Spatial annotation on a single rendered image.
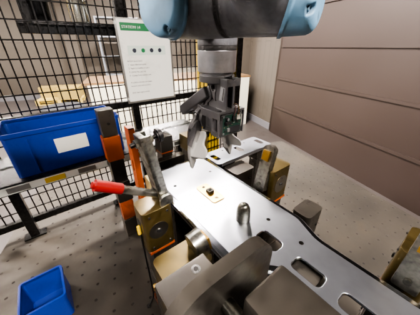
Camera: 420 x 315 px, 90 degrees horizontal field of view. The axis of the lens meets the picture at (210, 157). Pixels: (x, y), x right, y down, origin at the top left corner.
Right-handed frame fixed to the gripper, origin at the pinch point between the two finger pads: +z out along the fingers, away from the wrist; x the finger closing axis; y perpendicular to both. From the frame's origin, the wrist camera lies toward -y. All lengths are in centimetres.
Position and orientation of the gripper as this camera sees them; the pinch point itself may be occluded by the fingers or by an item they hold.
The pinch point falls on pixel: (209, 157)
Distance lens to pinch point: 53.0
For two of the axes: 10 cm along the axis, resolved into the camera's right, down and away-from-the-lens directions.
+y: 6.2, 3.8, -6.9
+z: 0.0, 8.8, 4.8
